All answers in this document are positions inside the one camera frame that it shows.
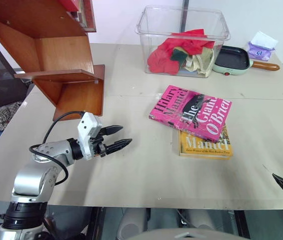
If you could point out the pink paperback book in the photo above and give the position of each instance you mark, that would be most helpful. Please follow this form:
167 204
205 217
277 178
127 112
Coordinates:
181 105

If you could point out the green felt piece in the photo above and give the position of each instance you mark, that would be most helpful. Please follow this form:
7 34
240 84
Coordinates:
179 55

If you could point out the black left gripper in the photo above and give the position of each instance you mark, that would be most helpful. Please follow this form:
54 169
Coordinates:
98 148

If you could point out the purple tissue pack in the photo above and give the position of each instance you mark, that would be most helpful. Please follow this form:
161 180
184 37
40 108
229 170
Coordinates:
259 52

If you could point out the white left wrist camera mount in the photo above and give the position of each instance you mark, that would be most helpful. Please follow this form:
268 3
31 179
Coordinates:
87 125

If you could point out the cream cloth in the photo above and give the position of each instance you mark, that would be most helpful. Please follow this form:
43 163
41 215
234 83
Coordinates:
204 62

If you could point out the black table leg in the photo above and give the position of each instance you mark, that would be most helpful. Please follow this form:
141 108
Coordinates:
97 222
242 225

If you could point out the brown wooden bookshelf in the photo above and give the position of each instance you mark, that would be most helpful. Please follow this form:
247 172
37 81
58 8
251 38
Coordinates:
56 50

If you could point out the beige rounded robot torso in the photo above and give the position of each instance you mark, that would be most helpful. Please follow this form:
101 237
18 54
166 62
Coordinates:
189 235

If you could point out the yellow paperback book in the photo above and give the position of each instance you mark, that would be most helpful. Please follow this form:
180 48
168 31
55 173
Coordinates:
206 150

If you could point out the red cloth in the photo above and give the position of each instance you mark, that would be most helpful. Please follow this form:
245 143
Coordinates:
161 61

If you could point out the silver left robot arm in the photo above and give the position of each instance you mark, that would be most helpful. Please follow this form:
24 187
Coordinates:
29 180

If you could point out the clear plastic storage bin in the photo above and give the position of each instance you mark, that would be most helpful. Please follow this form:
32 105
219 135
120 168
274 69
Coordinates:
156 30

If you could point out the green electric frying pan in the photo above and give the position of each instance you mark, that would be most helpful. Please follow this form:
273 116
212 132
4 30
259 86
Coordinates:
231 58

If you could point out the metal pole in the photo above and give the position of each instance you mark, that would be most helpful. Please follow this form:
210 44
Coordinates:
185 3

